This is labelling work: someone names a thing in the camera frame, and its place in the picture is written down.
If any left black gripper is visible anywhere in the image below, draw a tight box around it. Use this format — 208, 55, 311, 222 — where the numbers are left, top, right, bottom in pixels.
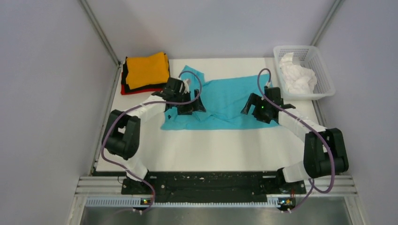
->
174, 89, 206, 115

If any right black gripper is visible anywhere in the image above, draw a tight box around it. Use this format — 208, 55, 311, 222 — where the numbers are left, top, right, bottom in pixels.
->
241, 93, 271, 124

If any teal polo shirt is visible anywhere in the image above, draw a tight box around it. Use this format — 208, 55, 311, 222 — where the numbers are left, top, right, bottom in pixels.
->
161, 66, 277, 130

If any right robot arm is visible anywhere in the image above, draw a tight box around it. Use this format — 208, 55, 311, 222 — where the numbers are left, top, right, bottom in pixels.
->
241, 87, 349, 193

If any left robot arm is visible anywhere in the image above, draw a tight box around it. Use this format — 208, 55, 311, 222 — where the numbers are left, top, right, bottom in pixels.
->
100, 78, 206, 194

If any white crumpled shirt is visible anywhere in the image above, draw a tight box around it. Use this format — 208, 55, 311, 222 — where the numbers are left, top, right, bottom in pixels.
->
279, 52, 317, 94

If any orange folded shirt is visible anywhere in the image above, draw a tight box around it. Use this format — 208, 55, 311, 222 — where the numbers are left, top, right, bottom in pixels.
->
125, 51, 171, 90

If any white plastic basket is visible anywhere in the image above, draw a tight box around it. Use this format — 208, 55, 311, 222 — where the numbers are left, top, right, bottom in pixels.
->
273, 45, 336, 100

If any red folded shirt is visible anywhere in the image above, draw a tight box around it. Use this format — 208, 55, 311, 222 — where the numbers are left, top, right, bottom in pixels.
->
121, 83, 166, 95

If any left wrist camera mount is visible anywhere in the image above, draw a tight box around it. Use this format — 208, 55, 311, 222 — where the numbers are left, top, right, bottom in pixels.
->
183, 79, 191, 93

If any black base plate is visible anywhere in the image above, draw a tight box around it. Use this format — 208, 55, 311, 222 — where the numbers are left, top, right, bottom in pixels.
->
121, 172, 306, 203

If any white cable duct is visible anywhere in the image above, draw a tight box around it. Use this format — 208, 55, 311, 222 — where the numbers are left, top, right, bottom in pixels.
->
85, 197, 280, 208

